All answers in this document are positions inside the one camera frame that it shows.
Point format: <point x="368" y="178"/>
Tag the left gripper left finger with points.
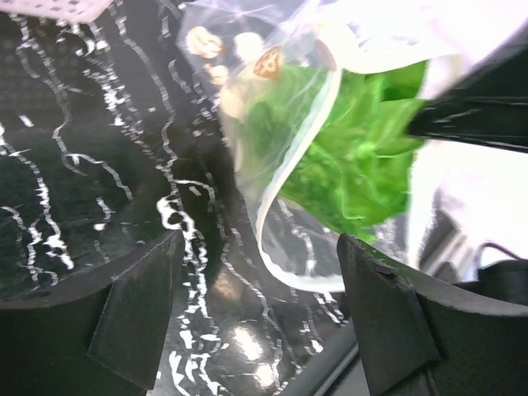
<point x="100" y="332"/>

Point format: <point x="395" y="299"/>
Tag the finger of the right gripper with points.
<point x="488" y="107"/>

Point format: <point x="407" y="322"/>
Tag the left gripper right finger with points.
<point x="419" y="335"/>

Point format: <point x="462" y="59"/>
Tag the green lettuce head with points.
<point x="355" y="173"/>

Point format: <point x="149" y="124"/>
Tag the zip bag with white slices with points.
<point x="234" y="45"/>

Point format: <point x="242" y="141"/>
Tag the white perforated plastic basket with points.
<point x="71" y="11"/>

